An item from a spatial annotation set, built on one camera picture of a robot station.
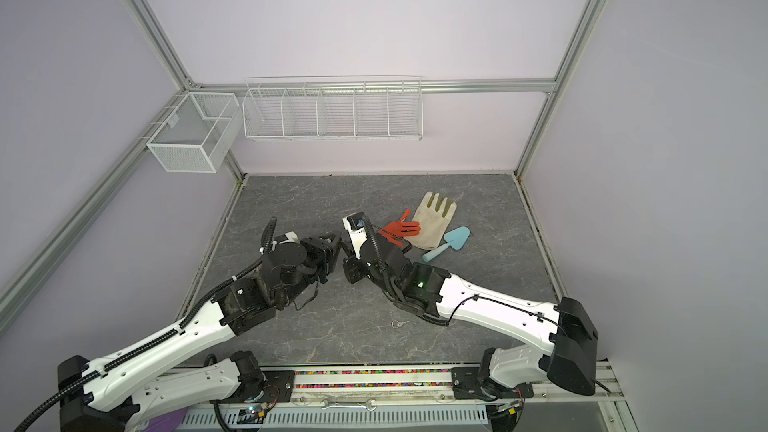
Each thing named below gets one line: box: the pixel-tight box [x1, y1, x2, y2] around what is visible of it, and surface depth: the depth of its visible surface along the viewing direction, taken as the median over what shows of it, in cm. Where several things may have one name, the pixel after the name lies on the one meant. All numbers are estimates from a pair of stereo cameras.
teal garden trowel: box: [422, 226, 471, 263], surface depth 104 cm
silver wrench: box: [320, 398, 377, 411], surface depth 72 cm
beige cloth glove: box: [404, 191, 457, 251], surface depth 110 cm
